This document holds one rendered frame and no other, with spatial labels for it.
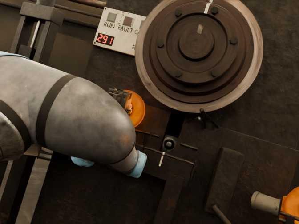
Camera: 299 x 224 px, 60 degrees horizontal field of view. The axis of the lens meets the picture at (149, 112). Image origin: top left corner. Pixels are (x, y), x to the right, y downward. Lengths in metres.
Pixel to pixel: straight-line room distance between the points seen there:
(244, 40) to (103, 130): 0.73
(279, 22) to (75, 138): 1.04
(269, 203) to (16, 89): 0.80
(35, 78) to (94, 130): 0.11
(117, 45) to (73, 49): 7.06
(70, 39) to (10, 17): 2.22
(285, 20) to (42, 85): 1.05
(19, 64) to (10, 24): 9.25
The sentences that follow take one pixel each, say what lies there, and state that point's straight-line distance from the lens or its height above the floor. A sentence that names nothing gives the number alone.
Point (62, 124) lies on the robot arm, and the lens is 0.35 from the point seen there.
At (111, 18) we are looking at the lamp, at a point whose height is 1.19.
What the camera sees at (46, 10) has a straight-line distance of 6.48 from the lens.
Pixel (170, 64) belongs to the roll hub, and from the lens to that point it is 0.91.
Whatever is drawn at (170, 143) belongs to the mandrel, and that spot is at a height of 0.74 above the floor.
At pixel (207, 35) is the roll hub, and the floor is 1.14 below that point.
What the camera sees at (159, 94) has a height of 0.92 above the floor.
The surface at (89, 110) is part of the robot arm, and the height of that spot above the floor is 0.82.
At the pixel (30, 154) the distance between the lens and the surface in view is 0.89.
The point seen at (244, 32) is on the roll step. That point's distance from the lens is 1.01.
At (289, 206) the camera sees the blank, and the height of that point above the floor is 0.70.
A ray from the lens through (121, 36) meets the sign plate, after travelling 1.21.
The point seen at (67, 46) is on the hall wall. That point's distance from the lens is 8.37.
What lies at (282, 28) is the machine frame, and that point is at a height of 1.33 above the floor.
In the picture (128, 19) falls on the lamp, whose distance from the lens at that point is 1.22.
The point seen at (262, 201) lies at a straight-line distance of 0.96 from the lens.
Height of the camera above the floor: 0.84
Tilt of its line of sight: level
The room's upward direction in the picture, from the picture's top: 17 degrees clockwise
